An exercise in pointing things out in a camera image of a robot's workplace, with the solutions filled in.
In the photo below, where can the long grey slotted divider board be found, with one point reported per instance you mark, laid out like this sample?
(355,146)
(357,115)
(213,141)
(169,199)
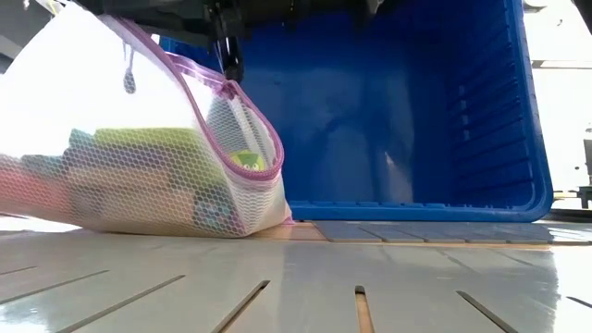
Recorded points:
(231,287)

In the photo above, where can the background wooden table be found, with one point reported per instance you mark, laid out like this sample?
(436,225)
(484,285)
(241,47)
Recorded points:
(565,195)

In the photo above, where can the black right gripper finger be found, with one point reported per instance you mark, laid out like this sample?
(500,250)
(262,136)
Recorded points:
(233,60)

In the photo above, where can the blue plastic bin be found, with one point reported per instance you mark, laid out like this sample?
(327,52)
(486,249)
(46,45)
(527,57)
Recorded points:
(370,115)

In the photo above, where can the lime green wooden block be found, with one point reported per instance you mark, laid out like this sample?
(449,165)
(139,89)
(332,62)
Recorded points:
(152,152)
(250,161)

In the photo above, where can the teal wooden block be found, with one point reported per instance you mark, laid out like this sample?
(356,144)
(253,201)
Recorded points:
(215,213)
(82,141)

